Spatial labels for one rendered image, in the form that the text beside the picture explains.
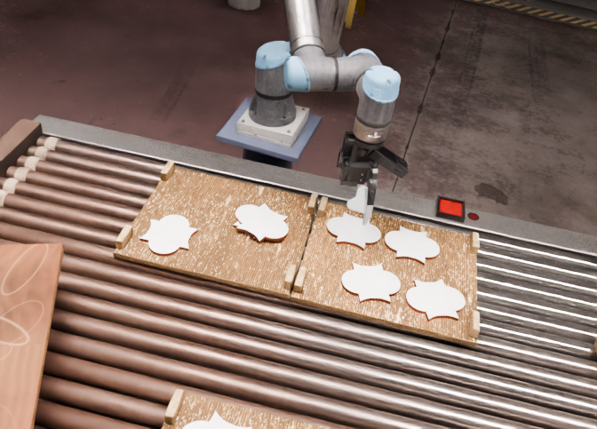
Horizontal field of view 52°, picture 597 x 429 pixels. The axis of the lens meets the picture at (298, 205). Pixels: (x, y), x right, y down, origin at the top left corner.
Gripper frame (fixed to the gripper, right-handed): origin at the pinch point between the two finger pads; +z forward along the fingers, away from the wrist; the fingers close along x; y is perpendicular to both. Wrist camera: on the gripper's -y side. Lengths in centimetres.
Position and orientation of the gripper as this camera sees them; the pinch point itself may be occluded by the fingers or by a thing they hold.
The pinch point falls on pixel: (361, 204)
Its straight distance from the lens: 148.1
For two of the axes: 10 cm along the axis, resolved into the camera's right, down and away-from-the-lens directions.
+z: -1.2, 7.6, 6.4
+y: -9.9, -0.3, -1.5
